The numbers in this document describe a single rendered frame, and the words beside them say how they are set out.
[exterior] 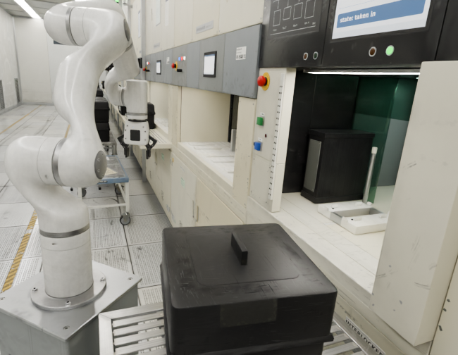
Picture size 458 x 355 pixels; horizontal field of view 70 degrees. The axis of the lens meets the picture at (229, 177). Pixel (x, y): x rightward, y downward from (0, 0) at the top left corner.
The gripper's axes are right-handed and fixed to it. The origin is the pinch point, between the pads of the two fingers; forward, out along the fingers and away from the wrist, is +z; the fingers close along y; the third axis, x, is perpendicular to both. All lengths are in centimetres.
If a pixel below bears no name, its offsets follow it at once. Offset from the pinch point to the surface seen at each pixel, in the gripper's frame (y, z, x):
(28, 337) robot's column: -4, 31, -72
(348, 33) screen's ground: 69, -47, -46
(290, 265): 56, 0, -81
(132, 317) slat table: 20, 26, -68
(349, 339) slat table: 75, 26, -69
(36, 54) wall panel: -723, -84, 1089
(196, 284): 39, 0, -89
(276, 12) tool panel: 53, -57, -11
